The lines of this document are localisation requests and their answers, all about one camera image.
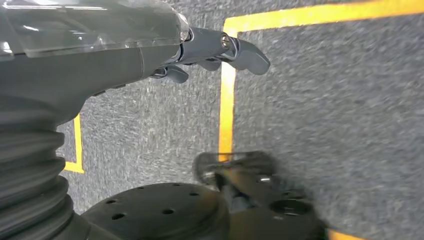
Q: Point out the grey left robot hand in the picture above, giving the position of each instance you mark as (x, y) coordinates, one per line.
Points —
(82, 66)

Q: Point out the yellow floor tape square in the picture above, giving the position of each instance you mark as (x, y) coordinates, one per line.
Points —
(78, 145)
(227, 99)

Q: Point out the black perforated robot disc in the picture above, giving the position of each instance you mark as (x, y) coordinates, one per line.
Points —
(165, 225)

